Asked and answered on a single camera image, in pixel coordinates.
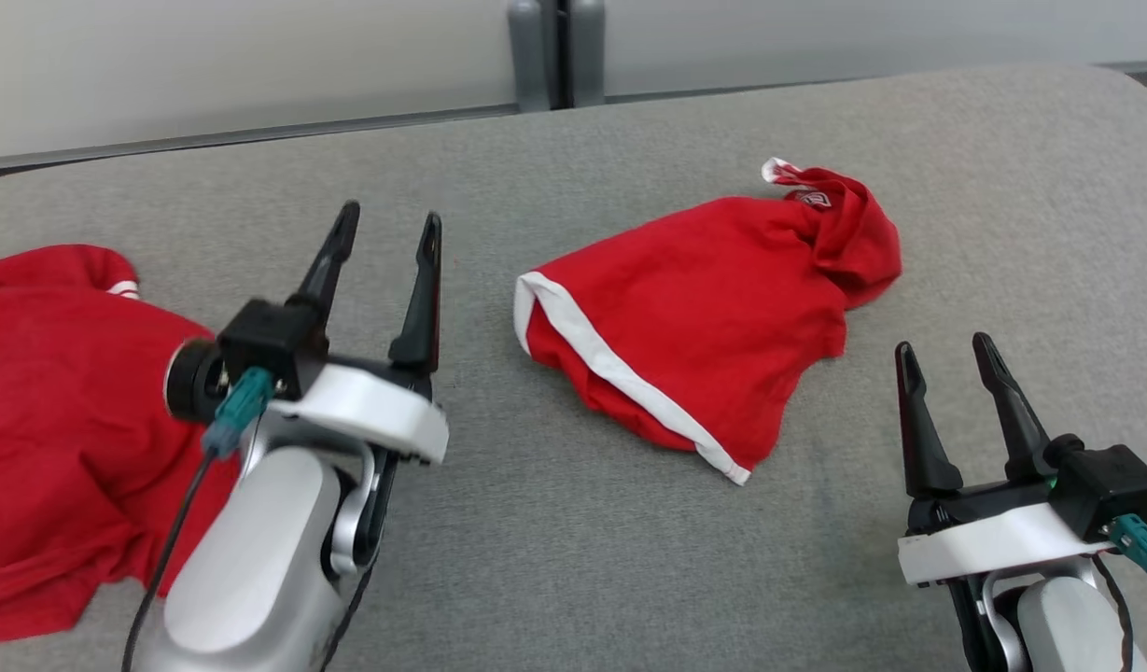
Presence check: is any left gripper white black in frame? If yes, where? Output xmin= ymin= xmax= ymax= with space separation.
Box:
xmin=165 ymin=200 xmax=450 ymax=465

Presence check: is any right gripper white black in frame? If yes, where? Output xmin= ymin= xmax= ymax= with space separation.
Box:
xmin=895 ymin=331 xmax=1111 ymax=587

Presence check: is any red garment broad white trim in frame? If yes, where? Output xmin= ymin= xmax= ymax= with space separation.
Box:
xmin=514 ymin=157 xmax=902 ymax=486

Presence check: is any large red striped-cuff garment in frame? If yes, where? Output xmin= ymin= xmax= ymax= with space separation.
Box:
xmin=0 ymin=245 xmax=243 ymax=643

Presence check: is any left camera cable teal connector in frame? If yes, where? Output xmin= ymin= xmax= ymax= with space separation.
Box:
xmin=120 ymin=367 xmax=275 ymax=672

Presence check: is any camera cable teal connector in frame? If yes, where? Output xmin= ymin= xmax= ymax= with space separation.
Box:
xmin=1108 ymin=513 xmax=1147 ymax=603
xmin=120 ymin=367 xmax=275 ymax=672

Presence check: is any right camera cable teal connector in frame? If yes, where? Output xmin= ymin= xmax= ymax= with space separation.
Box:
xmin=1108 ymin=513 xmax=1147 ymax=603

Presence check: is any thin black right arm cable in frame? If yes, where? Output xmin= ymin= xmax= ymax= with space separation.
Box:
xmin=1094 ymin=555 xmax=1136 ymax=672

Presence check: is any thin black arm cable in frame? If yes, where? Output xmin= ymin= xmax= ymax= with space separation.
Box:
xmin=319 ymin=446 xmax=401 ymax=672
xmin=1094 ymin=555 xmax=1136 ymax=672

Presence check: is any grey upright partition post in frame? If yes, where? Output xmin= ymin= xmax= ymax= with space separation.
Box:
xmin=508 ymin=0 xmax=607 ymax=113

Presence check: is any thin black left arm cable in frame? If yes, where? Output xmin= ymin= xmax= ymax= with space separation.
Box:
xmin=319 ymin=446 xmax=401 ymax=672

